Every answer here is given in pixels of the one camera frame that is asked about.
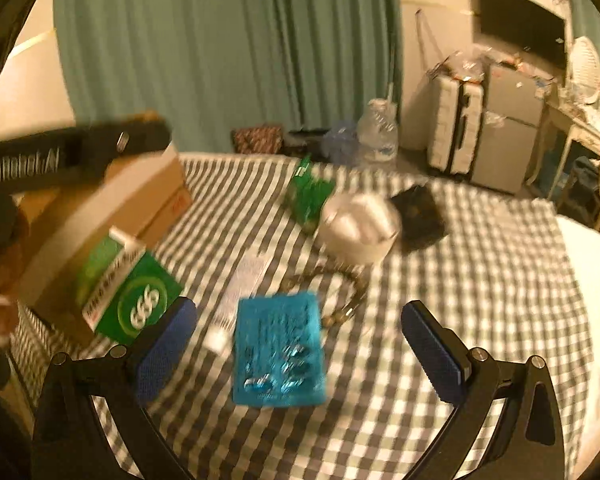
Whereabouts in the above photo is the white round container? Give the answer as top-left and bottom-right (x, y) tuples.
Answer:
(316, 192), (402, 266)

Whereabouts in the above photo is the patterned brown bag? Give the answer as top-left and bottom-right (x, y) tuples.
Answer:
(230, 124), (284, 155)

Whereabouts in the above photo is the white tube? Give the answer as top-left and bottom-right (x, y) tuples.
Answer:
(202, 252), (272, 356)

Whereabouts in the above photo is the green 666 box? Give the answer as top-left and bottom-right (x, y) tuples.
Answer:
(74, 228), (183, 344)

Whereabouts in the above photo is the wall television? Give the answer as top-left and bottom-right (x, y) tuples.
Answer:
(478, 0), (567, 70)

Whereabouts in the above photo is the green plastic package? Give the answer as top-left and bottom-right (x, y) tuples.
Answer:
(285, 156), (336, 234)

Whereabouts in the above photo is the white oval mirror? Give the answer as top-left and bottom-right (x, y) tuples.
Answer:
(567, 36), (600, 105)

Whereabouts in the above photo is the black small pouch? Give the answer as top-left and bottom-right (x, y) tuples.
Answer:
(390, 184), (448, 252)

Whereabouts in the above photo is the checkered cloth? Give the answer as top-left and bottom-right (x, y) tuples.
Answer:
(9, 152), (594, 480)

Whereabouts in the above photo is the white dressing table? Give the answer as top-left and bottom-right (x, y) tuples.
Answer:
(526, 94), (600, 231)

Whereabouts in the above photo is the white suitcase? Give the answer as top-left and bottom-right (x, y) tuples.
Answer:
(427, 75), (483, 176)

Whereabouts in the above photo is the bead bracelet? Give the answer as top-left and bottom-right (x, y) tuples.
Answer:
(278, 263), (371, 330)

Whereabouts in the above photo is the blue pill blister pack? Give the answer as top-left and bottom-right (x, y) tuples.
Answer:
(233, 292), (326, 408)

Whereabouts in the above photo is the large water bottle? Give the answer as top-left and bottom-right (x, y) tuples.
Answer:
(356, 99), (399, 169)

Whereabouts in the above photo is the grey mini fridge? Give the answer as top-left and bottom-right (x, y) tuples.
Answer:
(471, 63), (545, 194)

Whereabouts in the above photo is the cardboard box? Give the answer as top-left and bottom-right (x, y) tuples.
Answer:
(15, 146), (192, 346)

